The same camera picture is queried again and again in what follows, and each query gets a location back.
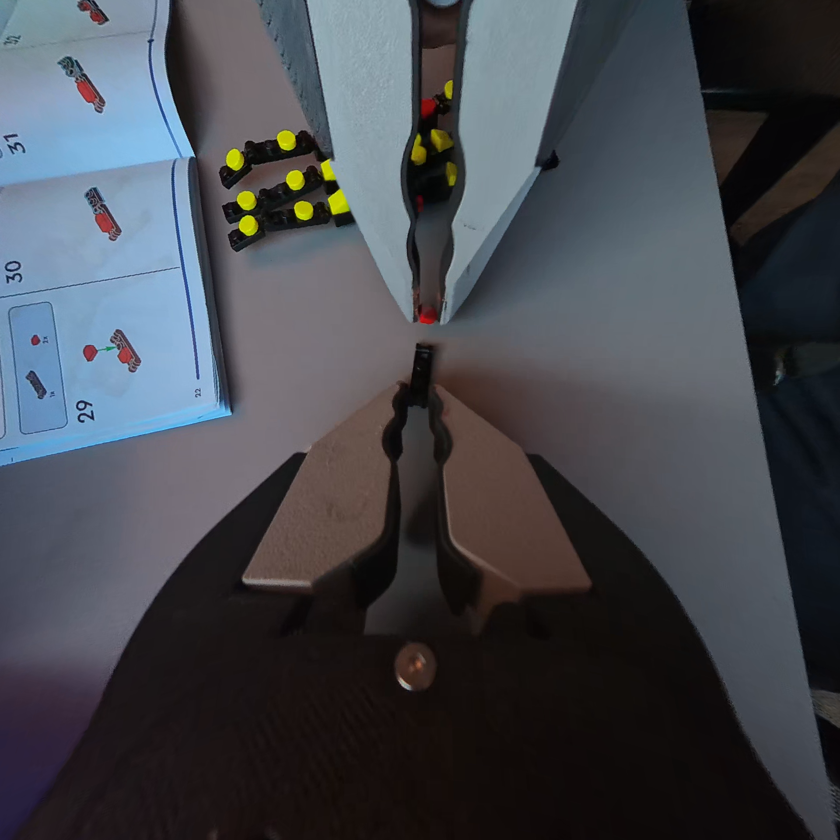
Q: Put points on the small black lego piece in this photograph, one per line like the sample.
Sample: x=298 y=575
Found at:
x=421 y=371

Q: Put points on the black yellow lego spider model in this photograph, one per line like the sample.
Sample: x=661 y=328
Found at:
x=279 y=197

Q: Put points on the person's dark blue pants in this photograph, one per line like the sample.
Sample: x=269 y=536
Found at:
x=800 y=459

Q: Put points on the small red lego piece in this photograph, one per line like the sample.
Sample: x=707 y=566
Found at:
x=427 y=316

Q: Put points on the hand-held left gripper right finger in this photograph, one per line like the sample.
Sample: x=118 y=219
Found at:
x=499 y=518

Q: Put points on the dark chair frame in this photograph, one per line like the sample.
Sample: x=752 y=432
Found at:
x=754 y=197

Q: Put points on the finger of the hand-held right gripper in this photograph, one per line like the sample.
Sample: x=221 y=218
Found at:
x=361 y=98
x=505 y=98

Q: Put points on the lego instruction booklet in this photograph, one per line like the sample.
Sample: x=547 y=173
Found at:
x=98 y=262

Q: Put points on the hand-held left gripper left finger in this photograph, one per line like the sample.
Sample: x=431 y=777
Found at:
x=328 y=512

